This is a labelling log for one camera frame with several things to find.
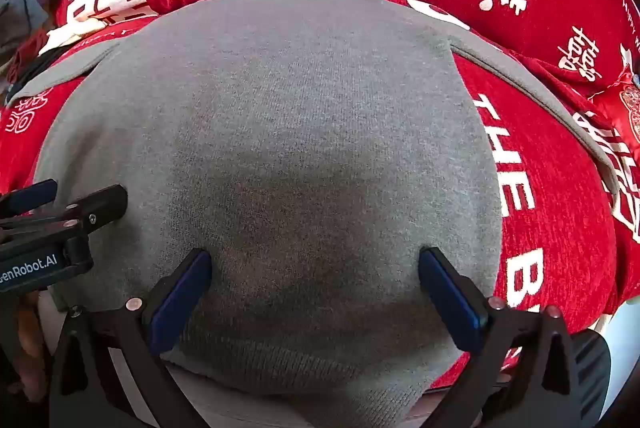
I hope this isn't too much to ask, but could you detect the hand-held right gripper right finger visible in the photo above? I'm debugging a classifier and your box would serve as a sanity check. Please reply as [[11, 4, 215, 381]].
[[419, 247, 583, 428]]

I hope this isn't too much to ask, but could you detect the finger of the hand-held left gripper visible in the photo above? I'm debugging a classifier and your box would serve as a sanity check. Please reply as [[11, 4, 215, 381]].
[[0, 179, 58, 219], [0, 184, 129, 254]]

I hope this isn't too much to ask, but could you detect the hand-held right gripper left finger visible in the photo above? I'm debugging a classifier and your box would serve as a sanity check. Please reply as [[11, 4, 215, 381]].
[[47, 248, 213, 428]]

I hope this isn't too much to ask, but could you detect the grey knit sweater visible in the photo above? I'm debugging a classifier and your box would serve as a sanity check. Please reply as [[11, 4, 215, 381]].
[[5, 0, 621, 428]]

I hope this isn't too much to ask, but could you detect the person's left hand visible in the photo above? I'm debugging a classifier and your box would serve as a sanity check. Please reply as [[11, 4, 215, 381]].
[[14, 290, 51, 404]]

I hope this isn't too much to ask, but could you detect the beige leather sofa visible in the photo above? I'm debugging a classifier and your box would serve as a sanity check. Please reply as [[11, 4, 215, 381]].
[[37, 290, 436, 428]]

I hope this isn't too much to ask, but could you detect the red printed sofa seat cover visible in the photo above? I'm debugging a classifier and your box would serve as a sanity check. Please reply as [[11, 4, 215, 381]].
[[0, 0, 640, 389]]

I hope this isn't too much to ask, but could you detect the black garment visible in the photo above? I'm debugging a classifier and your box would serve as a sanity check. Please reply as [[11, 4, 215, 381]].
[[7, 50, 71, 96]]

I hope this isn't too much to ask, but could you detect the dark red garment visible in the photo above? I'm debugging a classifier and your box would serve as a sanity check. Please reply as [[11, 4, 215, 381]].
[[10, 30, 51, 74]]

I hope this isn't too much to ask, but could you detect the white cloth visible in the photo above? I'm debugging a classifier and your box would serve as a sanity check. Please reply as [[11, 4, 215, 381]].
[[37, 15, 108, 56]]

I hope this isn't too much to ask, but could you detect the grey-blue garment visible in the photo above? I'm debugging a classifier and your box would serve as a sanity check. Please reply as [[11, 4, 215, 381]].
[[0, 0, 53, 59]]

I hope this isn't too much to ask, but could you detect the red embroidered satin pillow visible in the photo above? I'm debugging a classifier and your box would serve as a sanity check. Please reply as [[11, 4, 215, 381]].
[[590, 65, 640, 144]]

